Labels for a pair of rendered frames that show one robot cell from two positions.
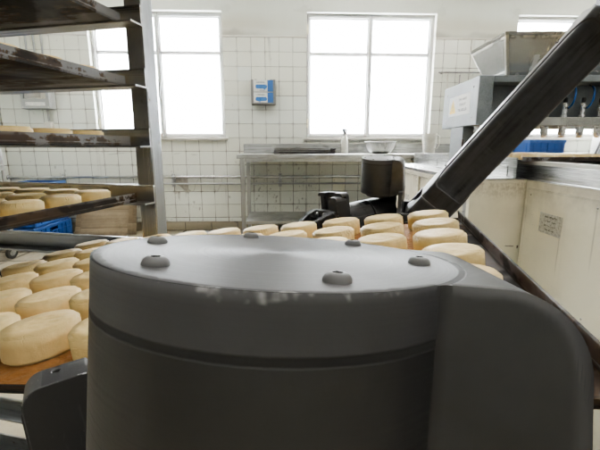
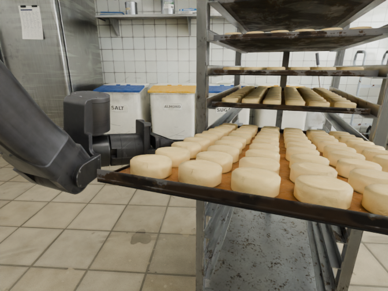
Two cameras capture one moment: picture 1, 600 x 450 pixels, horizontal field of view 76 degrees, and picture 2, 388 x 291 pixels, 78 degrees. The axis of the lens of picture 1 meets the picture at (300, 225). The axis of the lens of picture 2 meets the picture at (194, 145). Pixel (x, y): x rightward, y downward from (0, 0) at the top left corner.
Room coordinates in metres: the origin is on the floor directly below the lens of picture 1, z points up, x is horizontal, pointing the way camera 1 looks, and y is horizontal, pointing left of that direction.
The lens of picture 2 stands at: (0.27, -0.36, 0.97)
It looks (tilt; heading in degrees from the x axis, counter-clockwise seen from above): 18 degrees down; 96
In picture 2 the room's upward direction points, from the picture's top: straight up
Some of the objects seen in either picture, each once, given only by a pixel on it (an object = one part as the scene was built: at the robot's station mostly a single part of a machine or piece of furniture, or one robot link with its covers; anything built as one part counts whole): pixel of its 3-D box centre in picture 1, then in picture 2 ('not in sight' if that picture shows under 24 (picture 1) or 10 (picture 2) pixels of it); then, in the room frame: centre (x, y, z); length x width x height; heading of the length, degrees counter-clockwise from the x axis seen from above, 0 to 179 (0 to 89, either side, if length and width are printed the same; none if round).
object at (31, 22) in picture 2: not in sight; (30, 22); (-1.61, 2.05, 1.39); 0.22 x 0.03 x 0.31; 2
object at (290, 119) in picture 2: not in sight; (278, 116); (0.99, 2.72, 0.38); 0.64 x 0.54 x 0.77; 90
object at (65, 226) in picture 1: (36, 233); not in sight; (3.79, 2.65, 0.10); 0.60 x 0.40 x 0.20; 0
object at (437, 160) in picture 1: (448, 161); not in sight; (1.98, -0.75, 0.88); 1.28 x 0.01 x 0.07; 179
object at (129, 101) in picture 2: not in sight; (126, 114); (-0.96, 2.64, 0.38); 0.64 x 0.54 x 0.77; 95
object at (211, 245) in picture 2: not in sight; (226, 208); (0.31, 0.64, 0.33); 0.64 x 0.03 x 0.03; 77
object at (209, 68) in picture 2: not in sight; (232, 69); (0.31, 0.64, 0.96); 0.64 x 0.03 x 0.03; 77
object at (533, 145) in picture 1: (537, 146); not in sight; (4.16, -2.51, 0.95); 0.40 x 0.30 x 0.14; 95
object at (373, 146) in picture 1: (379, 147); not in sight; (4.12, -0.84, 0.94); 0.33 x 0.33 x 0.12
